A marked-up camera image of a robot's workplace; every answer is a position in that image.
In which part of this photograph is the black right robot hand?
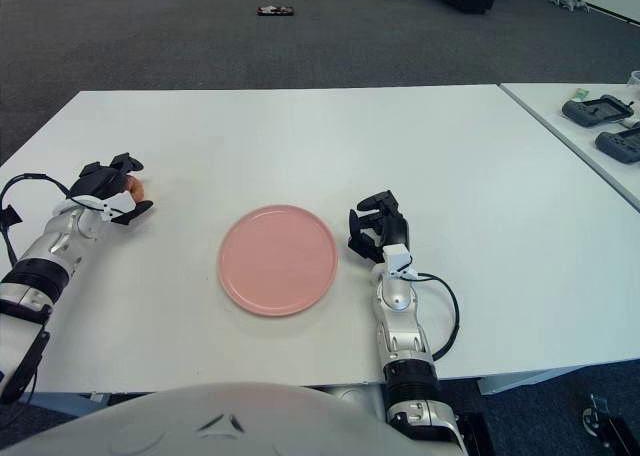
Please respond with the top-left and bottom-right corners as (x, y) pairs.
(347, 189), (412, 265)

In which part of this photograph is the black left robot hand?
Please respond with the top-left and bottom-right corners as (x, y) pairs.
(67, 151), (155, 227)

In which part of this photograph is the red-yellow apple with sticker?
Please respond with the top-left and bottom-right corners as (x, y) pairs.
(124, 175), (147, 202)

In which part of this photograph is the pink round plate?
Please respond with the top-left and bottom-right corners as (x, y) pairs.
(216, 204), (340, 318)

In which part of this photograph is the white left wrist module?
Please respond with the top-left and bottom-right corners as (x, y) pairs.
(69, 194), (126, 223)

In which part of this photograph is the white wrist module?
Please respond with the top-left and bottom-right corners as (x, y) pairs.
(69, 194), (126, 223)
(382, 244), (414, 280)

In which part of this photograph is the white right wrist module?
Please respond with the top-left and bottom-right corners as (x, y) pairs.
(382, 244), (414, 280)

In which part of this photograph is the grey robot torso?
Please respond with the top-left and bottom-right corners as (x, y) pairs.
(0, 381), (441, 456)

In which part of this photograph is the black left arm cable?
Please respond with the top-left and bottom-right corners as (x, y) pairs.
(0, 173), (81, 267)

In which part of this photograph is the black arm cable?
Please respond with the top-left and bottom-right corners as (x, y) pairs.
(409, 271), (460, 362)
(0, 173), (81, 267)

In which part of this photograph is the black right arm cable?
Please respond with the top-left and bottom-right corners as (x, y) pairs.
(409, 271), (460, 362)

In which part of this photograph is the white table frame beam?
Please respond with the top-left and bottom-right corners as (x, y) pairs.
(477, 363), (640, 395)

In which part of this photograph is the grey handheld controller with cable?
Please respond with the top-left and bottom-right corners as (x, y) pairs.
(561, 94), (636, 127)

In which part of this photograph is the black caster wheel frame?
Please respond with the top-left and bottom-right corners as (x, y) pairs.
(581, 393), (640, 456)

